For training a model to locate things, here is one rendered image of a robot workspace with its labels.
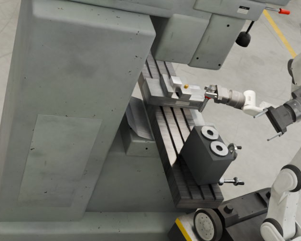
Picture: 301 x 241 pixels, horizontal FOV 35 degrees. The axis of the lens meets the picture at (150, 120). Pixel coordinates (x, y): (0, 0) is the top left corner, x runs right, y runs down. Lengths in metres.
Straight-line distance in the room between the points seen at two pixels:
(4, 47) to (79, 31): 2.41
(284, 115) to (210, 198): 0.58
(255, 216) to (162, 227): 0.59
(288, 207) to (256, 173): 1.44
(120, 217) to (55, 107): 1.07
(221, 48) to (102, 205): 1.23
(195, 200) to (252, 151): 2.03
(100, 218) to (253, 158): 1.72
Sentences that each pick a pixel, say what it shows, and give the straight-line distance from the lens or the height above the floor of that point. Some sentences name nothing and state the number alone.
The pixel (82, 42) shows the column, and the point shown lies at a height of 1.46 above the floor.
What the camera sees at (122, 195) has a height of 0.37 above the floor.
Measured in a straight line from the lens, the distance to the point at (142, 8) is 2.01.
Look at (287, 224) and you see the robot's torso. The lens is 2.69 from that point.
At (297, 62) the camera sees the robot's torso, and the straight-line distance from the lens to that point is 2.36.
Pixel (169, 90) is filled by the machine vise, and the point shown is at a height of 1.05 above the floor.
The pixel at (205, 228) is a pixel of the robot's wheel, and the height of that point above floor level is 0.48.
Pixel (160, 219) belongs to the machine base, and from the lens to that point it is 3.06.
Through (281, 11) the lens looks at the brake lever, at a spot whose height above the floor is 1.70.
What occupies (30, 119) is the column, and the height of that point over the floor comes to 1.01.
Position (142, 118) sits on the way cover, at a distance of 2.59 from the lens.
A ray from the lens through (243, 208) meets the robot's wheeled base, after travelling 2.85.
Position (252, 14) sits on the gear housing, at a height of 1.67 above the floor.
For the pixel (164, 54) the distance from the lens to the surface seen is 2.17.
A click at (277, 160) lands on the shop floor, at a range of 4.30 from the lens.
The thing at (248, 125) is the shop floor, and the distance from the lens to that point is 4.45.
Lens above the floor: 2.53
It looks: 40 degrees down
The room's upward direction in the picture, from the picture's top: 25 degrees clockwise
